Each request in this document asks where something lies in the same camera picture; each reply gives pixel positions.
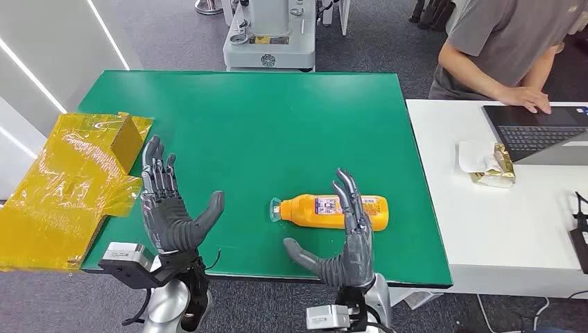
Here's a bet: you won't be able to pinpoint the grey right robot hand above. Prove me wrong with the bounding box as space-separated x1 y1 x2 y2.
282 168 376 289

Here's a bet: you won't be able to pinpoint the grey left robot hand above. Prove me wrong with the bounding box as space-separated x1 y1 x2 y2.
141 135 225 255

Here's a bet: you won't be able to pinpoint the orange bottle with clear cap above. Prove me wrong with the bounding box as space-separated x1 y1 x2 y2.
269 194 390 232

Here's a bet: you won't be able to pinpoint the white table foot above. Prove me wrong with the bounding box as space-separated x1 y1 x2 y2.
390 288 444 309

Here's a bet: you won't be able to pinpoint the yellow film-wrapped cardboard box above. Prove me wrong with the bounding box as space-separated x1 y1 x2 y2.
0 111 155 273

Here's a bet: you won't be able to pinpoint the white tissue paper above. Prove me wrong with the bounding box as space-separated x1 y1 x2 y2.
458 139 501 175

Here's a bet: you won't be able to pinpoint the gold foil packet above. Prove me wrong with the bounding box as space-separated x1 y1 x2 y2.
469 142 517 189

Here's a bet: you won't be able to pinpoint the grey machine base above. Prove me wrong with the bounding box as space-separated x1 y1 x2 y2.
223 0 318 73

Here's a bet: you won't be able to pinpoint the chrome stand base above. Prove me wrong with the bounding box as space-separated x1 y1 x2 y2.
194 0 224 15

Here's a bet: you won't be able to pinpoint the dark grey laptop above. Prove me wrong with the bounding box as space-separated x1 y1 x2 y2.
482 104 588 167

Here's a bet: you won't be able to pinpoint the person's hand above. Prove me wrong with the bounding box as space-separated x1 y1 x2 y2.
498 85 552 115

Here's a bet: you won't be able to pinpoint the white furniture panel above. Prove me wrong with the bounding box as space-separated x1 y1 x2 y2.
321 0 351 37

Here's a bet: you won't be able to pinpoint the black chair legs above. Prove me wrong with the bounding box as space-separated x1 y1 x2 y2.
408 0 456 33

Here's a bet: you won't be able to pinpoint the person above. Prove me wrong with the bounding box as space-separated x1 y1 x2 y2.
428 0 588 115

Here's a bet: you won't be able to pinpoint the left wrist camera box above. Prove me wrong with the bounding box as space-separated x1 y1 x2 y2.
97 242 166 291

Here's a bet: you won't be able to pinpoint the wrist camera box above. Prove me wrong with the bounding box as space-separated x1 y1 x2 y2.
97 242 166 291
306 305 352 332

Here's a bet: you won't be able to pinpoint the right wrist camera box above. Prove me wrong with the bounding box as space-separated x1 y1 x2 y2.
306 305 352 332

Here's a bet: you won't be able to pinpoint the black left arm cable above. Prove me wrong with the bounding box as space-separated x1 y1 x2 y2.
121 288 153 327

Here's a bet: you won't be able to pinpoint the white floor cable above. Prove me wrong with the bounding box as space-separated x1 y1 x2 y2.
476 293 551 333

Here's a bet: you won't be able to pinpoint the black device with cable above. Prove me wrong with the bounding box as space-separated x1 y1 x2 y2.
569 190 588 275

